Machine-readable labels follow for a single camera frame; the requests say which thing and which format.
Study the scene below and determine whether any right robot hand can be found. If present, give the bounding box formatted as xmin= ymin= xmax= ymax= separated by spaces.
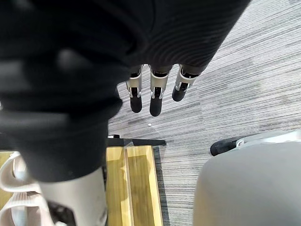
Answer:
xmin=0 ymin=0 xmax=252 ymax=226

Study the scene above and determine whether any dark robot foot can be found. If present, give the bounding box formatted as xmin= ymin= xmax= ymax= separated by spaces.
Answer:
xmin=210 ymin=138 xmax=238 ymax=156

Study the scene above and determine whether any silver robot leg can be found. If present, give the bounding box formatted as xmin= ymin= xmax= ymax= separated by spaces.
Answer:
xmin=192 ymin=129 xmax=301 ymax=226

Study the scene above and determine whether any wooden shoe rack black frame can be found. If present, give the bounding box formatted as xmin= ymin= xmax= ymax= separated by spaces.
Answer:
xmin=0 ymin=133 xmax=170 ymax=226

